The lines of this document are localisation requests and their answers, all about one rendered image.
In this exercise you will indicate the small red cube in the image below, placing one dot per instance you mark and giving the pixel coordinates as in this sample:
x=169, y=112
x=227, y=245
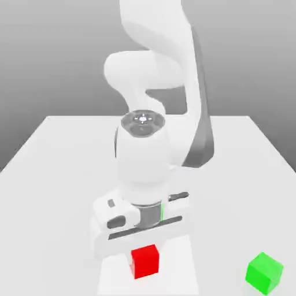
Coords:
x=145, y=262

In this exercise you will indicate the small green cube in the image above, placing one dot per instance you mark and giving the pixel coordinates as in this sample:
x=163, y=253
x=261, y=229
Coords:
x=263, y=274

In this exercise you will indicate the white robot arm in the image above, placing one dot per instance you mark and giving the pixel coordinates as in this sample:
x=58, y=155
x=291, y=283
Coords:
x=143, y=157

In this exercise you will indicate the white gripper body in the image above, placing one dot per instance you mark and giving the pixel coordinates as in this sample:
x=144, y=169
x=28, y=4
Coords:
x=138, y=240

